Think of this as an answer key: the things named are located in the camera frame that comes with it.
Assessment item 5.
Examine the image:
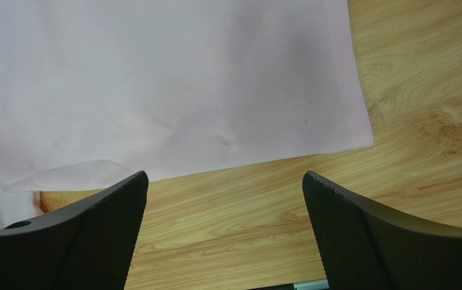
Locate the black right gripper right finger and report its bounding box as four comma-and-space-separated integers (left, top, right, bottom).
302, 171, 462, 289

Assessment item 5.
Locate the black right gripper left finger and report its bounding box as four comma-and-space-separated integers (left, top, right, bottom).
0, 171, 149, 289

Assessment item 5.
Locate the pink t shirt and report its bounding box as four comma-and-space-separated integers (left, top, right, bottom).
0, 1, 374, 228

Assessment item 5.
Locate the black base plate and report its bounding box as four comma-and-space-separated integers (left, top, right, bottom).
249, 283, 295, 290

